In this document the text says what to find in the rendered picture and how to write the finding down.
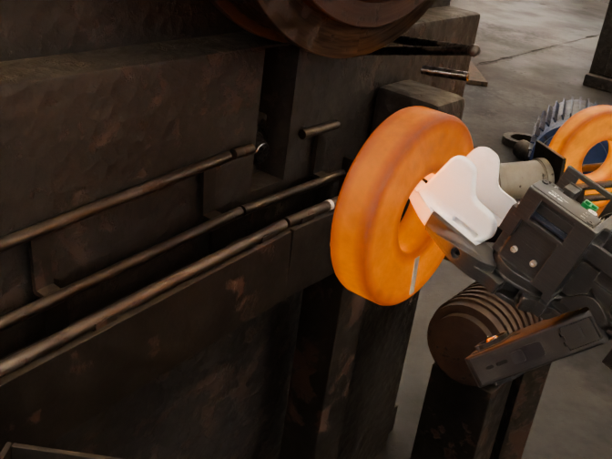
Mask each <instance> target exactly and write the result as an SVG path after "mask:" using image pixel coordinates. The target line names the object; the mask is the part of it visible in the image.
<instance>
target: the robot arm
mask: <svg viewBox="0 0 612 459"><path fill-rule="evenodd" d="M499 165H500V160H499V157H498V156H497V154H496V153H495V152H493V150H492V149H490V148H487V147H479V148H475V149H474V150H472V151H471V152H470V153H469V154H468V155H467V156H466V157H464V156H455V157H453V158H451V159H450V160H449V161H448V162H447V163H446V164H445V165H444V166H443V167H442V168H441V169H440V170H439V171H438V172H437V173H436V174H435V175H434V174H433V173H432V174H429V175H427V176H426V177H425V178H423V179H422V180H421V181H420V182H419V183H418V185H417V186H416V187H415V189H414V190H413V192H412V194H411V195H410V197H409V199H410V201H411V203H412V205H413V208H414V210H415V211H416V213H417V215H418V217H419V218H420V220H421V221H422V223H423V224H424V226H425V230H426V232H427V233H428V234H429V235H430V237H431V238H432V239H433V241H434V242H435V243H436V245H437V246H438V247H439V248H440V250H441V251H442V252H443V254H444V255H445V256H446V257H447V258H448V260H449V261H451V262H452V263H453V264H454V265H455V266H456V267H457V268H458V269H459V270H461V271H462V272H463V273H465V274H466V275H468V276H469V277H470V278H472V279H474V280H475V281H477V282H479V283H480V284H482V285H483V286H484V287H485V288H486V289H487V290H488V291H489V292H490V293H492V294H495V295H496V296H497V297H499V298H500V299H502V300H503V301H506V302H507V303H509V304H511V305H512V306H514V307H516V308H517V309H518V310H520V311H525V312H532V313H533V314H534V315H535V316H536V317H539V316H540V317H541V318H542V319H544V320H543V321H540V322H537V323H535V324H532V325H530V326H527V327H525V328H523V329H521V330H518V331H514V332H512V333H509V331H504V332H501V333H498V334H496V335H491V336H489V337H487V338H486V339H485V340H484V341H483V342H480V343H478V344H477V345H476V346H475V349H476V351H474V352H472V353H471V355H469V356H468V357H466V358H465V359H464V360H465V362H466V364H467V366H468V368H469V370H470V372H471V373H472V375H473V377H474V379H475V381H476V383H477V385H478V387H479V388H482V387H485V386H487V385H489V384H492V383H493V384H494V385H495V386H496V385H499V384H502V383H507V382H510V381H512V380H514V379H515V378H517V377H519V376H520V375H522V374H524V373H525V372H527V371H530V370H533V369H535V368H538V367H540V366H543V365H546V364H549V363H551V362H555V361H558V360H561V359H564V358H566V357H568V356H571V355H574V354H577V353H579V352H583V351H586V350H589V349H591V348H594V347H597V346H599V345H602V344H604V343H607V342H608V341H609V340H610V339H611V338H612V193H610V192H609V191H607V190H606V189H604V188H602V187H601V186H600V185H598V184H597V183H596V182H595V181H593V180H592V179H590V178H588V177H587V176H585V175H584V174H582V173H581V172H580V171H578V170H577V169H575V168H573V167H572V166H570V165H569V166H568V167H567V169H566V171H565V172H564V174H563V175H562V177H561V178H560V180H559V181H558V182H557V183H556V184H554V183H551V184H549V182H548V181H547V180H545V179H541V180H539V181H538V182H536V183H535V184H533V185H532V186H530V187H529V189H528V191H527V192H526V194H525V195H524V196H523V198H522V200H521V201H520V202H519V201H518V202H516V201H515V200H514V199H513V198H512V197H510V196H509V195H508V194H506V193H505V192H504V191H503V190H502V189H501V188H500V186H499V183H498V177H499ZM579 179H580V180H582V181H583V182H585V183H586V184H587V185H588V186H590V187H591V188H593V189H594V190H596V191H597V192H599V193H600V194H602V195H603V196H605V197H606V198H607V199H609V200H610V201H609V202H608V203H607V205H606V207H605V208H604V209H603V211H602V212H601V214H600V215H599V216H598V215H597V210H598V209H599V207H598V206H597V205H595V204H594V203H592V202H591V201H589V200H588V199H586V200H585V201H583V202H582V204H580V203H579V202H577V201H576V198H577V197H578V195H579V194H580V193H581V191H582V189H581V188H580V187H579V186H577V185H576V183H577V182H578V180H579ZM486 241H487V242H494V243H495V244H494V246H493V247H490V246H489V245H488V244H487V243H486Z"/></svg>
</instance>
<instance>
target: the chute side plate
mask: <svg viewBox="0 0 612 459"><path fill-rule="evenodd" d="M333 214H334V210H333V211H330V212H328V213H326V214H323V215H321V216H319V217H317V218H315V219H312V220H309V221H307V222H305V223H302V224H300V225H298V226H296V227H293V228H291V230H286V231H284V232H282V233H281V234H279V235H277V236H276V237H274V238H272V239H270V240H267V241H265V242H263V243H261V244H260V245H258V246H256V247H254V248H252V249H251V250H248V251H246V252H244V253H242V254H240V255H239V256H237V257H235V258H233V259H232V260H229V261H227V262H225V263H223V264H221V265H219V266H218V267H216V268H215V269H213V270H210V271H208V272H206V273H204V274H202V275H200V276H198V277H197V278H196V279H194V280H191V281H189V282H187V283H185V284H183V285H181V286H179V287H178V288H176V289H175V290H173V291H170V292H168V293H166V294H164V295H162V296H160V297H159V298H157V299H155V300H153V301H151V302H149V303H147V304H145V305H143V306H141V307H140V308H138V309H136V310H134V311H132V312H130V313H128V314H126V315H124V316H123V317H121V318H119V319H117V320H116V321H113V322H111V323H110V324H108V325H106V326H104V327H102V328H100V329H99V330H97V331H93V332H91V333H89V334H88V335H87V336H85V337H83V338H81V339H79V340H77V341H75V342H72V343H70V344H68V345H67V346H66V347H64V348H62V349H60V350H58V351H56V352H53V353H51V354H50V355H48V356H46V357H45V358H43V359H41V360H39V361H37V362H34V363H32V364H31V365H29V366H27V367H25V368H24V369H22V370H20V371H18V372H15V373H14V374H12V375H10V376H8V377H6V378H4V379H3V380H1V381H0V453H1V451H2V450H3V448H4V446H5V444H6V443H7V442H9V443H16V444H28V445H34V446H41V447H46V446H47V445H49V444H51V443H52V442H54V441H55V440H57V439H58V438H60V437H61V436H63V435H65V434H67V433H69V432H70V431H72V430H73V429H75V428H77V427H78V426H79V425H81V424H82V423H84V422H86V421H88V420H89V419H91V418H92V417H94V416H96V415H97V414H99V413H101V412H103V411H104V410H106V409H107V408H108V407H110V406H112V405H113V404H115V403H117V402H119V401H120V400H122V399H123V398H125V397H127V396H128V395H130V394H132V393H133V392H134V391H136V390H138V389H139V388H141V387H143V386H144V385H146V384H147V383H150V382H151V381H153V380H155V379H156V378H158V377H159V376H160V375H162V374H163V373H165V372H167V371H169V370H170V369H172V368H174V367H175V366H177V365H178V364H180V363H182V362H184V361H186V360H187V359H188V358H189V357H191V356H193V355H194V354H196V353H198V352H200V351H201V350H203V349H205V348H206V347H208V346H209V345H211V344H212V343H213V342H216V341H217V340H219V339H220V338H222V337H224V336H225V335H227V334H229V333H230V332H232V331H234V330H236V329H237V328H239V327H240V326H241V325H243V324H244V323H246V322H248V321H250V320H251V319H253V318H255V317H256V316H258V315H260V314H261V313H263V312H264V311H266V310H267V309H269V308H271V307H272V306H274V305H275V304H277V303H279V302H280V301H282V300H284V299H286V298H288V297H290V296H291V295H292V294H294V293H296V292H298V291H301V290H303V289H305V288H307V287H309V286H311V285H312V284H313V283H315V282H317V281H320V280H322V279H324V278H326V277H328V276H330V275H332V274H333V273H335V272H334V269H333V266H332V258H331V246H330V242H331V230H332V219H333Z"/></svg>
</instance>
